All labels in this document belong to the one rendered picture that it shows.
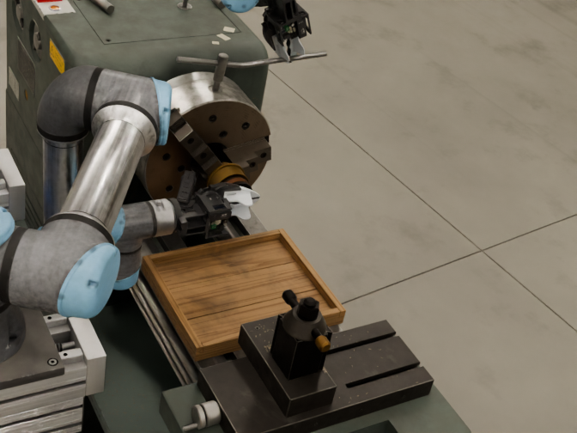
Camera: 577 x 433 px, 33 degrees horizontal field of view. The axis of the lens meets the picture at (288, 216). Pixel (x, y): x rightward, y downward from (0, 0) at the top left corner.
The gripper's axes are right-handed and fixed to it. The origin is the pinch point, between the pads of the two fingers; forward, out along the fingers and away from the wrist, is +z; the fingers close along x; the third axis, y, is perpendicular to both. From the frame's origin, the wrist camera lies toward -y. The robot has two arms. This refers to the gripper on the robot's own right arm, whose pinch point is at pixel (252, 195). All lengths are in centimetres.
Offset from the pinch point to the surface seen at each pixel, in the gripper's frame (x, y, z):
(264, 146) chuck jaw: 3.7, -11.8, 8.1
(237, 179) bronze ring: 3.6, -1.7, -3.4
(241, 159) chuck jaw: 2.6, -9.9, 1.6
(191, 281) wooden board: -19.7, 2.4, -13.0
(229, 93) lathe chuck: 14.9, -18.1, 0.5
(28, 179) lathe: -37, -66, -31
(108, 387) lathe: -54, -3, -28
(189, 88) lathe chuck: 15.0, -21.5, -7.7
